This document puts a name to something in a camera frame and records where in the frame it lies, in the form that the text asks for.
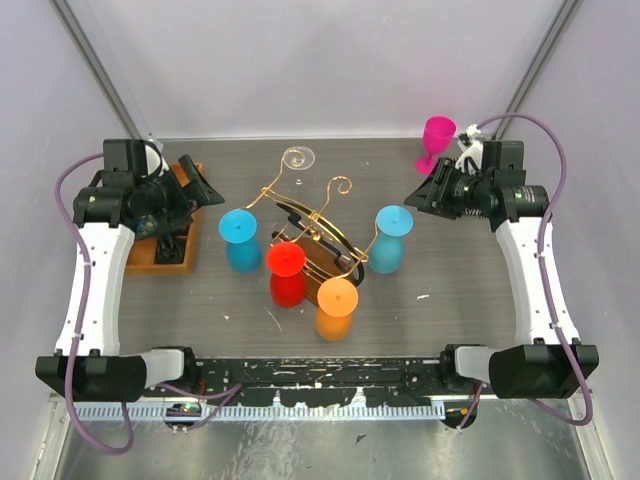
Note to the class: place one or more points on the striped black white cloth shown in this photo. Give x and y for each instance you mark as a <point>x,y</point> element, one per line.
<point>479,199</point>

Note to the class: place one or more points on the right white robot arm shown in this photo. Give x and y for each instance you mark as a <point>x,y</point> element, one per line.
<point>548,358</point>

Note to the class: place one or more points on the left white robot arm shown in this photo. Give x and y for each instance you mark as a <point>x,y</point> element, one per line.
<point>87,365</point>

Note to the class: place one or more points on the dark patterned rolled cloth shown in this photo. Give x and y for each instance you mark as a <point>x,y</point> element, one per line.
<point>170,249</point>

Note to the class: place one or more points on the wooden compartment tray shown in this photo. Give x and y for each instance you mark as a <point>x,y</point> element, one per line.
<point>141,260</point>

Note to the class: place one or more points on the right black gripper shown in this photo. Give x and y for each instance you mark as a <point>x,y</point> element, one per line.
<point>427,198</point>

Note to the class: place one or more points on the pink wine glass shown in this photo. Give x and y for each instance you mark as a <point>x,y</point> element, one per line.
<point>437,136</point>

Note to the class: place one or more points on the blue wine glass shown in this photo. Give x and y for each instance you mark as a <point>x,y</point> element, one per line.
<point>393,223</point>
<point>238,229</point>

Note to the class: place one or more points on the gold wire glass rack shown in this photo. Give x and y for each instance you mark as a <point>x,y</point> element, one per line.
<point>329,253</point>

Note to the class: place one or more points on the green patterned rolled cloth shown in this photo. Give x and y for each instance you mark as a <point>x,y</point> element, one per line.
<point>153,225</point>

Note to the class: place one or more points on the black mounting base plate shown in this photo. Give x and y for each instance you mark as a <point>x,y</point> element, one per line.
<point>326,381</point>

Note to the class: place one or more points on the red wine glass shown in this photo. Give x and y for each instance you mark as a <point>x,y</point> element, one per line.
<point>286,260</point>

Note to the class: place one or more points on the grey slotted cable duct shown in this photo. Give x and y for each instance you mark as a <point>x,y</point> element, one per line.
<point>191,412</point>

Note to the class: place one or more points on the orange wine glass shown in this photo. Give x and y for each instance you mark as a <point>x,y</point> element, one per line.
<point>337,300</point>

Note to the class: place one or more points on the clear champagne flute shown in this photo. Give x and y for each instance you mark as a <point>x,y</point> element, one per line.
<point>298,159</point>

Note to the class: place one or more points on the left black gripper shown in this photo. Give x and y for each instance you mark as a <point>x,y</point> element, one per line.
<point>181,214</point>

